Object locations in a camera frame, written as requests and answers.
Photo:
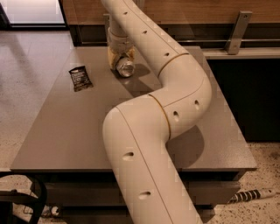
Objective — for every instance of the black chair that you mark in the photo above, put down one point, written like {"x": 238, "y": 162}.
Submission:
{"x": 9, "y": 198}

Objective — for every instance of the grey table with drawers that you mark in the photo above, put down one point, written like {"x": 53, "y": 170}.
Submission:
{"x": 67, "y": 134}

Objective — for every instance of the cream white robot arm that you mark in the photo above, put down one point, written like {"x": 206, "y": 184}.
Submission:
{"x": 135, "y": 132}

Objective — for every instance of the left metal bracket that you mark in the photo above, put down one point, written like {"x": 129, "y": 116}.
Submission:
{"x": 106, "y": 23}

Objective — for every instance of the black snack packet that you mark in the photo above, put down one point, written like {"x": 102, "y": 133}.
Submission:
{"x": 80, "y": 79}

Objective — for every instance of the wooden wall panel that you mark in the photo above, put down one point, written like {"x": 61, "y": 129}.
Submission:
{"x": 90, "y": 12}

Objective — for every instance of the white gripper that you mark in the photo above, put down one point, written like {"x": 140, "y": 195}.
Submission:
{"x": 120, "y": 45}

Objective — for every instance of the metal bracket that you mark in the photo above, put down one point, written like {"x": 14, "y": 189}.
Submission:
{"x": 106, "y": 23}
{"x": 234, "y": 42}

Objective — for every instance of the white round floor object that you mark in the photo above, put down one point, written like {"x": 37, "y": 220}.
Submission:
{"x": 55, "y": 211}

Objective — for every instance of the right metal bracket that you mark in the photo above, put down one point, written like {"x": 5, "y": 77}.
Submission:
{"x": 234, "y": 42}

